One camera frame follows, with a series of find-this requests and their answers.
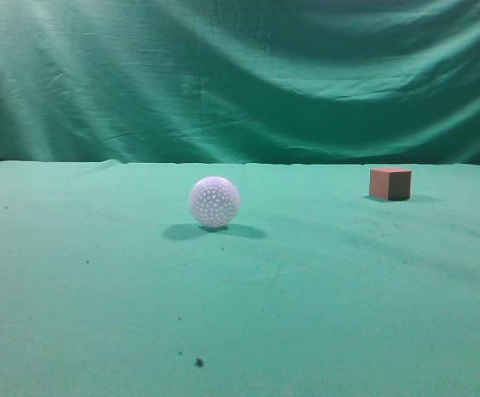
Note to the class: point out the green table cloth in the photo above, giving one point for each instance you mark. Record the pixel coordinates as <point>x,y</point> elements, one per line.
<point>110,287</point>

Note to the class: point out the red cube block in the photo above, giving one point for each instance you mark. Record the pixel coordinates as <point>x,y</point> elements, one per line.
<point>390,183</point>

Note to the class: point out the white dimpled ball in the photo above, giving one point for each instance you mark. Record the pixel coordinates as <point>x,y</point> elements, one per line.
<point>214,201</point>

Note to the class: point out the green backdrop cloth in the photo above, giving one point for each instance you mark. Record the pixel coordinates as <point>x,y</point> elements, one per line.
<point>277,82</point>

